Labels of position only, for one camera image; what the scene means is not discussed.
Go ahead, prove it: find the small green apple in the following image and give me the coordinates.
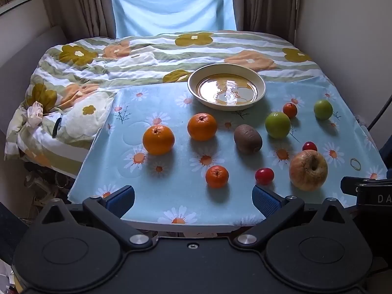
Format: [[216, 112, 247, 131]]
[[314, 99, 333, 120]]

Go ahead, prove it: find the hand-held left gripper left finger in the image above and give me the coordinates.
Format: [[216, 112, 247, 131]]
[[35, 185, 154, 251]]

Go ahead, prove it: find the small tangerine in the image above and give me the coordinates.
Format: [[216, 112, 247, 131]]
[[205, 165, 229, 189]]

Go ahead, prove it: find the tiny tangerine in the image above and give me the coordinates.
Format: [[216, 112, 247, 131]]
[[282, 102, 298, 118]]

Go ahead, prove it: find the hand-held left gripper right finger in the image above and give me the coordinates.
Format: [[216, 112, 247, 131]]
[[233, 184, 357, 249]]

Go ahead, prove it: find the black oval device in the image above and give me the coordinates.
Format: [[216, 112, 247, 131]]
[[52, 115, 63, 138]]

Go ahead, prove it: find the wrinkled yellow-red apple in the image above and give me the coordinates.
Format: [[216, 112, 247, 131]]
[[289, 150, 328, 191]]

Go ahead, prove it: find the striped floral blanket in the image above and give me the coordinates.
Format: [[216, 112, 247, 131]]
[[4, 30, 320, 178]]

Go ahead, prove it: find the cream ceramic bowl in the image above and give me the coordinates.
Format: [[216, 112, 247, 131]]
[[187, 64, 266, 111]]

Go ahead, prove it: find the pale floor clutter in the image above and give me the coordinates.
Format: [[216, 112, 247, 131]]
[[24, 162, 80, 218]]

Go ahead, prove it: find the black cable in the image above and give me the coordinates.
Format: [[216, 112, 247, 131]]
[[367, 93, 392, 131]]

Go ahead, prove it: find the large green apple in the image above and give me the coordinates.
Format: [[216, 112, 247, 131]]
[[265, 112, 291, 139]]

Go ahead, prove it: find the light blue daisy tablecloth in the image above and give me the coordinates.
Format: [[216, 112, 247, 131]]
[[67, 75, 388, 233]]

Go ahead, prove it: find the brown kiwi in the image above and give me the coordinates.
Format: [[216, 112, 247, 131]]
[[233, 124, 263, 154]]

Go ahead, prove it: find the light blue curtain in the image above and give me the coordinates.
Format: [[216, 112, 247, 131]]
[[109, 0, 238, 39]]

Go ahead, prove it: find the large orange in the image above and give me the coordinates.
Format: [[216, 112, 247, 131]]
[[187, 113, 218, 141], [142, 124, 175, 155]]

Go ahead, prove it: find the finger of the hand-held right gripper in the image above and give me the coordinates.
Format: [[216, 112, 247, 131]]
[[341, 176, 392, 196], [379, 142, 392, 172]]

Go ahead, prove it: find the brown curtain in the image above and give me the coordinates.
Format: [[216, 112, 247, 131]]
[[40, 0, 117, 42], [232, 0, 299, 42]]

